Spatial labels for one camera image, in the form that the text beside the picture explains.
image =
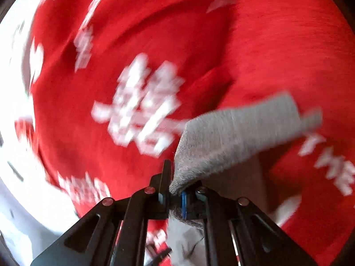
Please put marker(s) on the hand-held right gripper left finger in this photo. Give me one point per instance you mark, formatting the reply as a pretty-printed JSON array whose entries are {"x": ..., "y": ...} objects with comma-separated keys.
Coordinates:
[{"x": 163, "y": 196}]

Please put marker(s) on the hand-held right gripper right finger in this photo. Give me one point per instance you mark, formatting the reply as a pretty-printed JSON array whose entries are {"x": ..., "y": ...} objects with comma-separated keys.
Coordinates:
[{"x": 184, "y": 203}]

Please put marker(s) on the grey small garment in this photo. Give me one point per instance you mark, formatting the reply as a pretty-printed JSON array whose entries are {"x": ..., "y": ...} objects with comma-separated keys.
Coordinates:
[{"x": 222, "y": 141}]

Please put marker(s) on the red printed blanket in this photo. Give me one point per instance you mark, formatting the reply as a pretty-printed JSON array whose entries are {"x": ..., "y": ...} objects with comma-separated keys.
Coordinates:
[{"x": 263, "y": 47}]

